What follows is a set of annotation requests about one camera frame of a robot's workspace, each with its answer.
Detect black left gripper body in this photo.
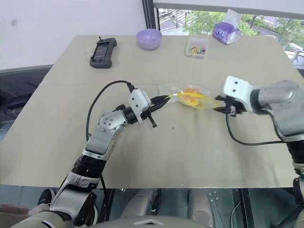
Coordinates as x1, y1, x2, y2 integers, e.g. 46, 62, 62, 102
141, 96, 158, 129

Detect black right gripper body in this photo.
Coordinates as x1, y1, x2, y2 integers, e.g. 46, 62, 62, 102
224, 95, 246, 117

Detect clear yellow-zip plastic bag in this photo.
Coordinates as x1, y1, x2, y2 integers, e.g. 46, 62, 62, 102
158, 82, 224, 111

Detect round orange crosshatched bread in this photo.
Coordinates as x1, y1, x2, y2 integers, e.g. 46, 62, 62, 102
181, 87, 201, 107

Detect colourful small clips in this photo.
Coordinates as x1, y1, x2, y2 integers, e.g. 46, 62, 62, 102
189, 46, 206, 56

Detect purple plastic bowl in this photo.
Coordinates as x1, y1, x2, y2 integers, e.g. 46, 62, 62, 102
136, 28, 163, 51

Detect clear plastic box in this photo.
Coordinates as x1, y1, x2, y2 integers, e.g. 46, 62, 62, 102
184, 37, 209, 60

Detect purple tissue pack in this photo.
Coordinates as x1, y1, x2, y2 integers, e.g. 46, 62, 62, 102
212, 8, 242, 46

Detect black handheld controller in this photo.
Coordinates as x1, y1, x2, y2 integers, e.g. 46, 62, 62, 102
89, 36, 118, 69

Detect white gadget on stand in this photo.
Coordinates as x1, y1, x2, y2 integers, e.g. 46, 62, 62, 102
286, 42, 304, 65

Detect white window blind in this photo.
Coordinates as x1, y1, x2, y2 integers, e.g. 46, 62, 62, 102
153, 0, 304, 19

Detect grey rounded robot leg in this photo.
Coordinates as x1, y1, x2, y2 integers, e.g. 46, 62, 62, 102
120, 189, 162, 219
187, 189, 216, 223

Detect black table leg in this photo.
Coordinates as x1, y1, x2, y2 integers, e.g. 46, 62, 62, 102
238, 189, 254, 228
102, 189, 116, 223

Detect grey robot torso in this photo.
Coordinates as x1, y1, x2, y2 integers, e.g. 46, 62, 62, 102
0, 210, 214, 228

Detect black sneaker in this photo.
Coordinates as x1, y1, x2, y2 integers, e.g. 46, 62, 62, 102
38, 189, 56, 211

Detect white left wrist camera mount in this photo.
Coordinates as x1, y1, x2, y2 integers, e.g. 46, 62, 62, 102
128, 89, 152, 124

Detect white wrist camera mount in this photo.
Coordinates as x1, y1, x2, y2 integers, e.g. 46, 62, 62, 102
222, 76, 254, 112
128, 89, 152, 124

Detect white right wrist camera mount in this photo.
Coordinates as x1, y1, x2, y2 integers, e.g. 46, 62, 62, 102
222, 76, 254, 112

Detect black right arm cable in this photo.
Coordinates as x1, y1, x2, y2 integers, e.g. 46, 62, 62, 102
225, 109, 289, 146

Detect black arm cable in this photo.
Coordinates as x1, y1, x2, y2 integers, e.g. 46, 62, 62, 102
225, 109, 289, 146
85, 80, 136, 143

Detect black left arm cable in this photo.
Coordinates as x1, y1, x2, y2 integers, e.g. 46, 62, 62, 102
85, 80, 136, 143

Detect dark window frame post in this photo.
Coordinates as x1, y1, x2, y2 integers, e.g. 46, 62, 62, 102
142, 0, 160, 31

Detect thin black torso cable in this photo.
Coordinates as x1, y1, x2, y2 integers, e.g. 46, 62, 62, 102
99, 174, 108, 214

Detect thin white cable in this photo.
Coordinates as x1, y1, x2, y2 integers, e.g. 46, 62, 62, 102
230, 201, 241, 228

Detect black floor cables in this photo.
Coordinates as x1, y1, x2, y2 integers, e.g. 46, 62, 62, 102
2, 82, 36, 117

